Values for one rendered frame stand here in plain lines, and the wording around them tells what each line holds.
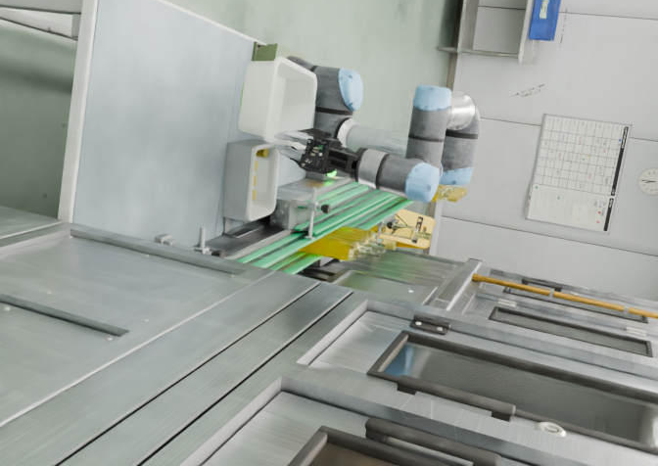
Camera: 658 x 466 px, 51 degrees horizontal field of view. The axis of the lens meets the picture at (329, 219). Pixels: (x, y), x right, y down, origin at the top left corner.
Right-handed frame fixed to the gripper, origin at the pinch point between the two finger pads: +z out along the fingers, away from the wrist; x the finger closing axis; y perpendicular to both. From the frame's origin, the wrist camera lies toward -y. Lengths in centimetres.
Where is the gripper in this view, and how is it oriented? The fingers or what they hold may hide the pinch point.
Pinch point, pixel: (280, 140)
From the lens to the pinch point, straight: 149.6
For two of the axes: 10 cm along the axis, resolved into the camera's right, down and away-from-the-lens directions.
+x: -2.5, 9.5, 1.8
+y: -3.6, 0.8, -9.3
